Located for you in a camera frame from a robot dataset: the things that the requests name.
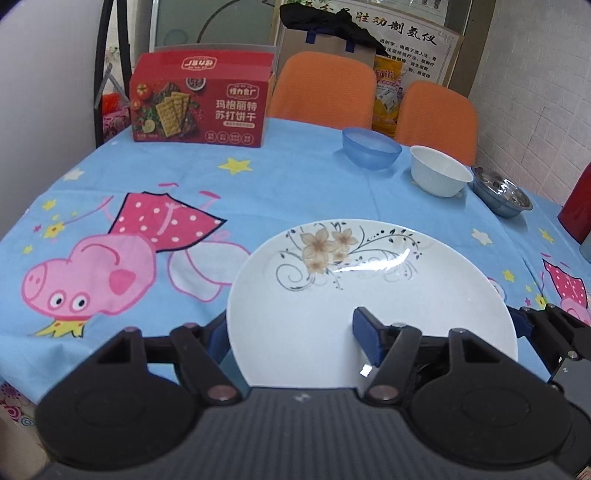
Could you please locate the orange chair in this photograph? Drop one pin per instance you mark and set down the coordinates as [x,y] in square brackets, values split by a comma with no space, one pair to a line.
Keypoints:
[436,115]
[323,92]

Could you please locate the white floral plate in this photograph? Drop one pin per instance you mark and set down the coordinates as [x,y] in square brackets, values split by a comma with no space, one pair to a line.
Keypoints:
[318,318]

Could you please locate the red thermos flask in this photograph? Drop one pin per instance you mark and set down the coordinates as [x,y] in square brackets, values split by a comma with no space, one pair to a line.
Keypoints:
[577,207]

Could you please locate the blue cartoon pig tablecloth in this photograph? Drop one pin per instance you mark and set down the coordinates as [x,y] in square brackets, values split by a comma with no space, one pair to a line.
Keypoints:
[138,184]

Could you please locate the cardboard box with black cloth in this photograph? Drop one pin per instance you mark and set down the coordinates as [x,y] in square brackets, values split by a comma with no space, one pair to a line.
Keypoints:
[295,46]

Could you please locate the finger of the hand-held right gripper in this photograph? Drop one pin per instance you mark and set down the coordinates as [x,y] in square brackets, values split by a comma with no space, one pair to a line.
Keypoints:
[549,325]

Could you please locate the black metal frame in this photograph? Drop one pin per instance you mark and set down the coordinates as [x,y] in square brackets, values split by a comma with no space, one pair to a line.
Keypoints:
[102,60]

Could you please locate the red floral fabric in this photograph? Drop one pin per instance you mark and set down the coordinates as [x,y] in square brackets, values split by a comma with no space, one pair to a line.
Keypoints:
[113,113]

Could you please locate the pink floral cloth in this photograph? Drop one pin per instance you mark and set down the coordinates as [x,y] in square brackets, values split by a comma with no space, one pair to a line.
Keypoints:
[11,399]

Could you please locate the red cracker box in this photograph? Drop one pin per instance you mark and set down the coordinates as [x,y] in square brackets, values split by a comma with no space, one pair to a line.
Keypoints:
[198,110]

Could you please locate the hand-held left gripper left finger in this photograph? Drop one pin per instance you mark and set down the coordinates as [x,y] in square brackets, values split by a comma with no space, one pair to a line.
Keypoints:
[218,339]

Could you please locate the blue plastic bowl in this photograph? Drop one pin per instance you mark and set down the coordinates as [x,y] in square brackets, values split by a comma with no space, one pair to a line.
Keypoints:
[371,150]

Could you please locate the white bowl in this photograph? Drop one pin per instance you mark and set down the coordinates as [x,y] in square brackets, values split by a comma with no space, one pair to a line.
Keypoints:
[438,177]

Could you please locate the wall poster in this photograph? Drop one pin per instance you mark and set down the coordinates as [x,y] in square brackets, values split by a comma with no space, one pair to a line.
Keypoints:
[415,50]

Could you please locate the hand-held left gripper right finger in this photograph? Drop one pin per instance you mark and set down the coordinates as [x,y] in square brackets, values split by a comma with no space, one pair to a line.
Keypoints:
[367,336]

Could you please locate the black cloth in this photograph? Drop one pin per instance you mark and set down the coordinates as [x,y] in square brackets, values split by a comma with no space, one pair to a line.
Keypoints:
[341,23]

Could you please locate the stainless steel bowl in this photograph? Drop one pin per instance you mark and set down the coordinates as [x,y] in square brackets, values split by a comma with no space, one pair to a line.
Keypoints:
[501,196]

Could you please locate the yellow snack bag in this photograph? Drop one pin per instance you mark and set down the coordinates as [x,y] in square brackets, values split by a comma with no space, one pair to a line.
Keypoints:
[387,99]

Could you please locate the frosted glass panel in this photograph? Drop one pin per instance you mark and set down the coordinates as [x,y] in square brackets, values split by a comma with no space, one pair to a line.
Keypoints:
[207,23]

